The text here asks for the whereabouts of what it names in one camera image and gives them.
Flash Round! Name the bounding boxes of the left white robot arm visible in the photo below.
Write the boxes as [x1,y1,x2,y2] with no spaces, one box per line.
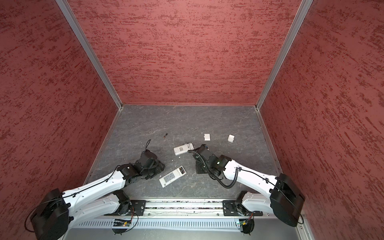
[30,150,165,240]

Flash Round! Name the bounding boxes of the black mounting plate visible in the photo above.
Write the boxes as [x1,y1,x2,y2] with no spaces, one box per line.
[106,200,147,217]
[222,200,264,217]

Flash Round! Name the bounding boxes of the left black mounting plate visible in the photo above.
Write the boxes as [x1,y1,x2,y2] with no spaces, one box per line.
[106,200,147,217]

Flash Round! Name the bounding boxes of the aluminium corner post right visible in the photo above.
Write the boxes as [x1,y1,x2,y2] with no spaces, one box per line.
[256,0,313,111]

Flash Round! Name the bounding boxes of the white battery cover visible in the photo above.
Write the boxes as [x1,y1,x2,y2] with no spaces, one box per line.
[204,134,211,141]
[228,135,235,143]

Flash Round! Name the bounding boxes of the white remote with batteries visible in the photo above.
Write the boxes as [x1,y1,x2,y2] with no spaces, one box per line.
[174,143,194,156]

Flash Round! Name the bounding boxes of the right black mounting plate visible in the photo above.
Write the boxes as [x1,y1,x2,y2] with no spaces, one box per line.
[222,200,264,217]

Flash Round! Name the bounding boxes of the aluminium corner post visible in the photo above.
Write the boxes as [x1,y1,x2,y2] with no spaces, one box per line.
[256,0,313,111]
[56,0,124,111]

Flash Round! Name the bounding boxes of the aluminium corner post left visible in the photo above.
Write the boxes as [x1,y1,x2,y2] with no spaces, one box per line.
[56,0,124,111]

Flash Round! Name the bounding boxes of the perforated cable duct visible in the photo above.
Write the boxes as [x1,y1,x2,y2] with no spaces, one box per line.
[75,218,240,231]

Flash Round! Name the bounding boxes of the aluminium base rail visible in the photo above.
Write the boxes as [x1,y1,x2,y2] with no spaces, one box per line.
[61,197,304,217]

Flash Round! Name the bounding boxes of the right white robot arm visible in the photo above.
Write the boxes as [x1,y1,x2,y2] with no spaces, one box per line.
[188,144,306,227]

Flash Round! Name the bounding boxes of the white remote with screen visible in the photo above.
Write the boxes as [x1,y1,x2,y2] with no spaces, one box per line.
[159,166,186,188]

